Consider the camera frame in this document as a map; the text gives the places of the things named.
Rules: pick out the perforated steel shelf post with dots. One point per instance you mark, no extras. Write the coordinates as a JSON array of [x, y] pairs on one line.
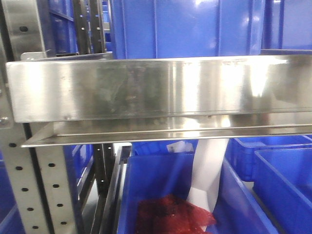
[[42, 181]]

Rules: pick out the blue bin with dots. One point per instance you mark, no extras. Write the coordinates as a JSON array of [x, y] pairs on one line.
[[283, 181], [240, 152], [236, 210], [10, 220]]

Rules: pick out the blue bin lower centre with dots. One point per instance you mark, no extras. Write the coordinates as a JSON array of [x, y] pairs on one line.
[[236, 210]]

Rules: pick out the white paper sheet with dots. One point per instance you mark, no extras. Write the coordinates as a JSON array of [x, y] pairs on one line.
[[208, 159]]

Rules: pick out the stainless steel shelf tray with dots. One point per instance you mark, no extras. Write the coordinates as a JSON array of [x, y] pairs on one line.
[[84, 100]]

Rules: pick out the blue bin rear right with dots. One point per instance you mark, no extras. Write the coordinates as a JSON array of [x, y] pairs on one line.
[[240, 152]]

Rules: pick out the black perforated rack post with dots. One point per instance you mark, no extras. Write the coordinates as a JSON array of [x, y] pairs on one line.
[[89, 26]]

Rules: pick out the large blue crate upper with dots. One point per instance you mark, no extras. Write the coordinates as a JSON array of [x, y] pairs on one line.
[[153, 29]]

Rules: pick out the blue crate upper right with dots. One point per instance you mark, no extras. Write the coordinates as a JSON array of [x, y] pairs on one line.
[[287, 25]]

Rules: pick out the blue bin lower right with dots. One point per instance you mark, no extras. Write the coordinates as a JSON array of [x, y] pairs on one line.
[[283, 181]]

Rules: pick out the red mesh bag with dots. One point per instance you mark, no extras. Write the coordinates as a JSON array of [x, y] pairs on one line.
[[171, 215]]

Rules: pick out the blue crate upper left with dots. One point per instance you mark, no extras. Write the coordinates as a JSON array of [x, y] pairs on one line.
[[63, 27]]

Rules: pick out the blue bin lower left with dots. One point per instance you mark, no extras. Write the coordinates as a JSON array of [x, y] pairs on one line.
[[10, 220]]

